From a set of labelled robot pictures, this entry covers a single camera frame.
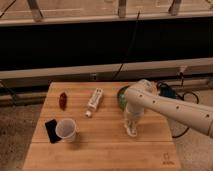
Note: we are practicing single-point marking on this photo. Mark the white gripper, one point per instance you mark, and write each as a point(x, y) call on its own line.
point(132, 118)

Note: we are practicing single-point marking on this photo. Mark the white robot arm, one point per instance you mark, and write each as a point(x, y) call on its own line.
point(196, 116)

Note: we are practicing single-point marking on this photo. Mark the green bowl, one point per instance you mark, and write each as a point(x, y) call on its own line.
point(121, 99)

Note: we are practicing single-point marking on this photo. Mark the blue power adapter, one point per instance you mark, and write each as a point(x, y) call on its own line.
point(168, 92)

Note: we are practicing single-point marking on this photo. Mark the white tube with cap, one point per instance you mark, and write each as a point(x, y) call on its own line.
point(94, 101)

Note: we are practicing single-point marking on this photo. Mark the translucent plastic cup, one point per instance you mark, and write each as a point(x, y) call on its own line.
point(66, 129)

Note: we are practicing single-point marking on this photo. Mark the dark red chili pepper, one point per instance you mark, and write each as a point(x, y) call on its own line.
point(63, 101)

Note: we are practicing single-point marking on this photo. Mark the black rectangular phone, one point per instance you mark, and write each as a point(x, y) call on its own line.
point(50, 127)

